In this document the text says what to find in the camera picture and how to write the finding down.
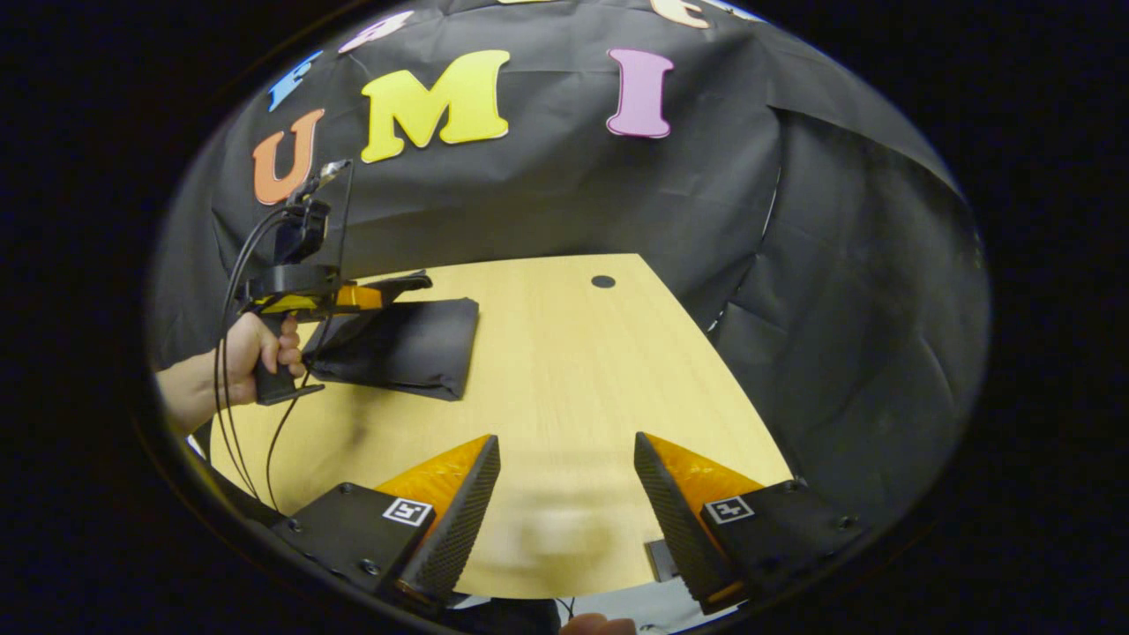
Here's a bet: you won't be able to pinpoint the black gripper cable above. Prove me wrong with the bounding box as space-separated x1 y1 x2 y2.
214 205 305 514

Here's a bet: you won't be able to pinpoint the dark grey jeans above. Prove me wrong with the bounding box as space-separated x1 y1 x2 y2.
303 297 481 403

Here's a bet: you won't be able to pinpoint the black backdrop cloth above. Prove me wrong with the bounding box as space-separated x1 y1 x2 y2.
146 0 991 530

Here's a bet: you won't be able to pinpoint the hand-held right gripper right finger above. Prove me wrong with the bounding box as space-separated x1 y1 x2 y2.
633 431 874 616

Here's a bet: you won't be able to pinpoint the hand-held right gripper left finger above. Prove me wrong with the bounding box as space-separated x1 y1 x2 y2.
267 433 502 614

